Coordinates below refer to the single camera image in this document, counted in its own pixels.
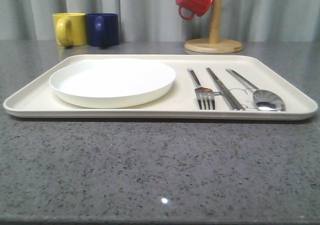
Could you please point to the silver metal fork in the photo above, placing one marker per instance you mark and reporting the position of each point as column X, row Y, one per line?
column 205, row 96

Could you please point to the white round plate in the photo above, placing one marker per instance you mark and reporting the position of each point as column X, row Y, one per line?
column 112, row 83

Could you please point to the silver metal spoon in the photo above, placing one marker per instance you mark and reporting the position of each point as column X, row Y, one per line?
column 264, row 100

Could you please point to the beige rabbit serving tray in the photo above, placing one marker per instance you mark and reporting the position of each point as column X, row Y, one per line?
column 38, row 99

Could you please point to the wooden mug tree stand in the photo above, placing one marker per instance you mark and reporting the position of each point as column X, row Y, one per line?
column 214, row 44

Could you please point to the dark blue mug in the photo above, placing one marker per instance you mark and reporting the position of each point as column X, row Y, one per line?
column 102, row 29

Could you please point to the yellow mug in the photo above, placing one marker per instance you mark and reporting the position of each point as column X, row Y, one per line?
column 70, row 29

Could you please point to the grey curtain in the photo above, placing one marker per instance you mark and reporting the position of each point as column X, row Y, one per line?
column 159, row 20

